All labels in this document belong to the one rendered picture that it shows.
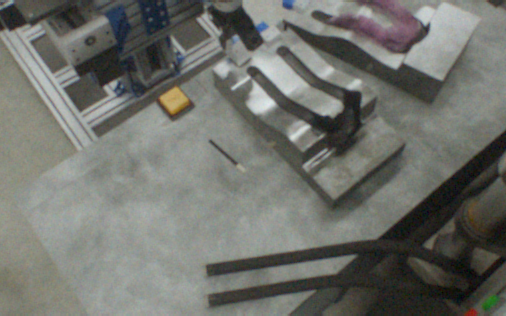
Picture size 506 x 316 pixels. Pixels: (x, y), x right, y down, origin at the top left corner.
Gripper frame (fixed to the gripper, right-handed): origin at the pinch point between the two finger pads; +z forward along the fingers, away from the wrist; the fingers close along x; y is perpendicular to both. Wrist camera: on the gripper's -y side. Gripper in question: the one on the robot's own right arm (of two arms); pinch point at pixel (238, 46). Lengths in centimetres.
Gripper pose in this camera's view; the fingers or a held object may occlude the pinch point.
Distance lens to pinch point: 149.1
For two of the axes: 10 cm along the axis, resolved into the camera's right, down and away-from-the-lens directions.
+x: -7.7, 6.1, -1.5
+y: -6.3, -7.3, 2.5
